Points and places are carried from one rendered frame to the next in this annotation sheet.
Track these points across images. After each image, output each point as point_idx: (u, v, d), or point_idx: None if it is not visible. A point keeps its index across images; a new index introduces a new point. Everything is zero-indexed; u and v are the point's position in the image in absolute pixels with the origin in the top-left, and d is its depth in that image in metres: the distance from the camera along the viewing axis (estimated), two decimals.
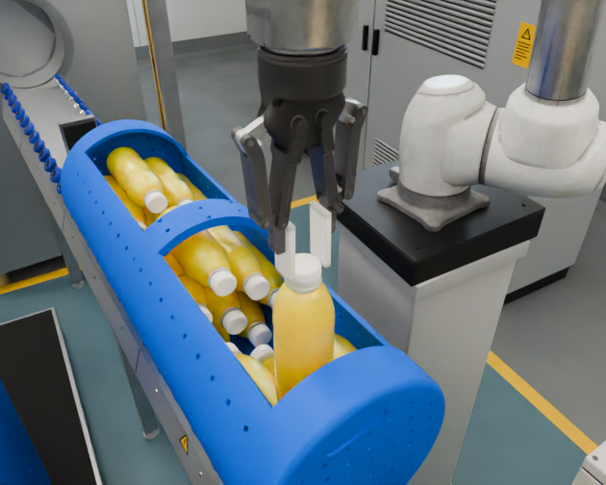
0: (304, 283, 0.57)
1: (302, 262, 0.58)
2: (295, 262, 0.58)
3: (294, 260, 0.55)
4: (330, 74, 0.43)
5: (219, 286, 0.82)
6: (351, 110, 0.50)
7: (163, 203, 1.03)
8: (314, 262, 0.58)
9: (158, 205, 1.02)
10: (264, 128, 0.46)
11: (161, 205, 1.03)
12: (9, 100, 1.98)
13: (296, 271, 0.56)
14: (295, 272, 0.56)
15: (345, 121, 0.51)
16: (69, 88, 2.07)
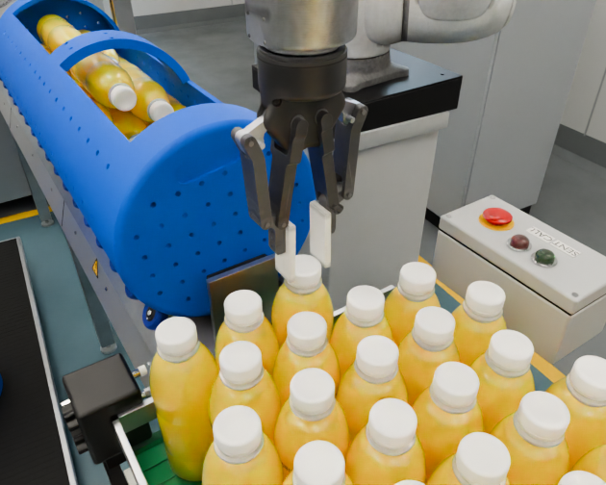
0: (304, 285, 0.57)
1: (302, 264, 0.58)
2: (295, 264, 0.58)
3: (294, 260, 0.55)
4: (330, 74, 0.43)
5: (117, 97, 0.86)
6: (351, 110, 0.50)
7: None
8: (314, 264, 0.58)
9: None
10: (264, 128, 0.46)
11: None
12: None
13: (296, 273, 0.57)
14: (295, 274, 0.56)
15: (345, 121, 0.51)
16: None
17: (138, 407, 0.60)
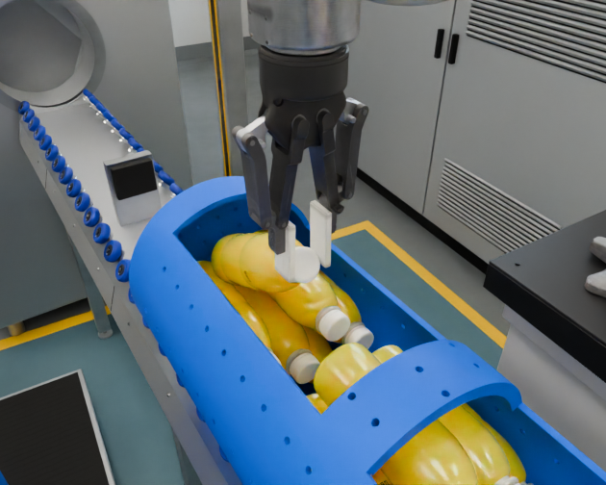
0: None
1: None
2: None
3: (294, 260, 0.55)
4: (332, 74, 0.43)
5: None
6: (352, 110, 0.50)
7: (313, 262, 0.58)
8: None
9: (305, 267, 0.57)
10: (265, 127, 0.46)
11: (309, 267, 0.58)
12: (30, 124, 1.59)
13: None
14: None
15: (346, 121, 0.51)
16: (104, 107, 1.68)
17: None
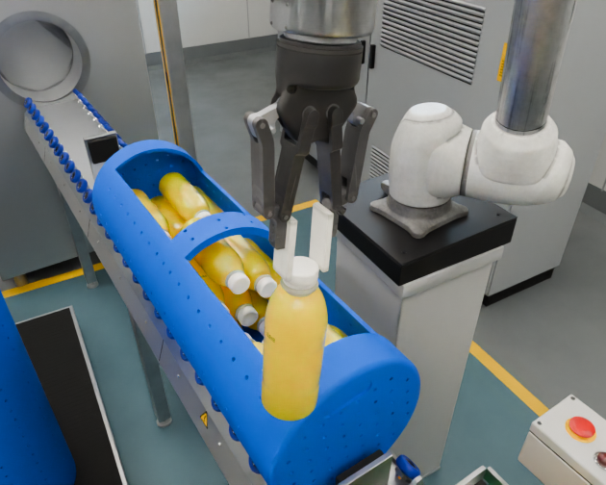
0: None
1: None
2: None
3: (293, 257, 0.54)
4: (344, 64, 0.45)
5: (236, 285, 0.99)
6: (362, 112, 0.52)
7: (309, 264, 0.58)
8: None
9: (301, 267, 0.57)
10: (276, 114, 0.47)
11: (306, 267, 0.57)
12: (33, 114, 2.14)
13: None
14: None
15: (355, 122, 0.52)
16: (88, 102, 2.23)
17: None
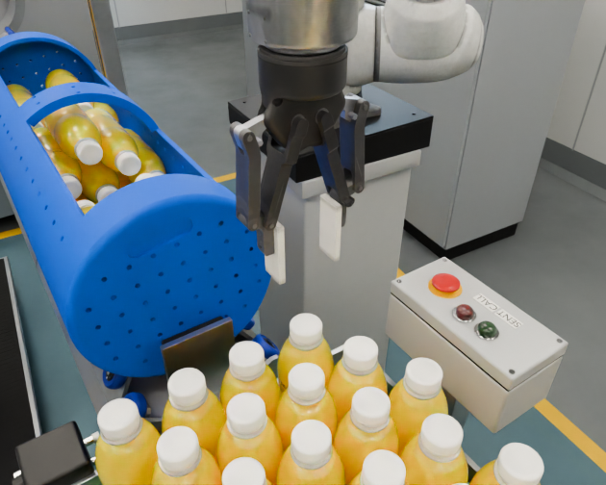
0: (246, 373, 0.60)
1: (245, 351, 0.60)
2: (239, 351, 0.60)
3: (284, 261, 0.54)
4: (330, 73, 0.43)
5: (84, 152, 0.88)
6: (352, 106, 0.50)
7: (313, 320, 0.64)
8: (257, 351, 0.60)
9: (307, 324, 0.64)
10: (263, 126, 0.46)
11: (311, 324, 0.64)
12: None
13: (239, 363, 0.59)
14: (238, 365, 0.59)
15: (348, 118, 0.51)
16: None
17: (89, 477, 0.62)
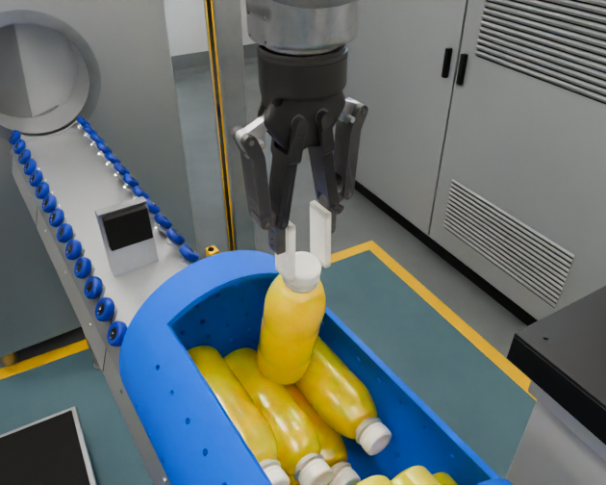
0: None
1: None
2: None
3: (294, 260, 0.55)
4: (330, 73, 0.43)
5: None
6: (351, 110, 0.50)
7: None
8: None
9: None
10: (264, 128, 0.46)
11: None
12: (20, 157, 1.52)
13: None
14: None
15: (345, 121, 0.51)
16: (98, 137, 1.60)
17: None
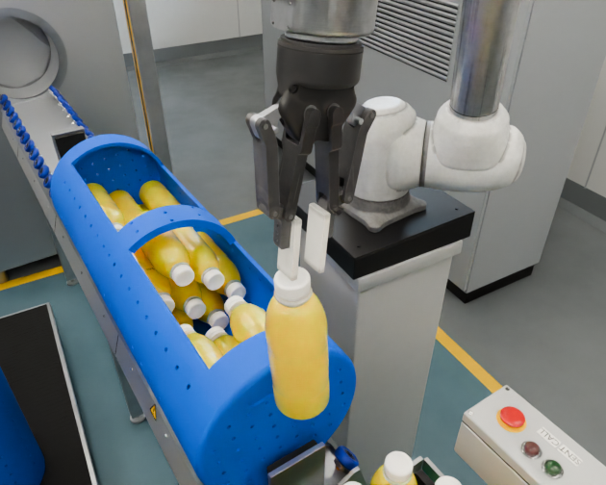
0: None
1: None
2: None
3: (298, 256, 0.55)
4: (346, 63, 0.45)
5: (179, 277, 0.99)
6: (360, 113, 0.52)
7: (404, 459, 0.76)
8: None
9: (399, 464, 0.75)
10: (278, 114, 0.47)
11: (403, 463, 0.75)
12: (7, 111, 2.15)
13: None
14: None
15: (353, 123, 0.52)
16: (63, 98, 2.24)
17: None
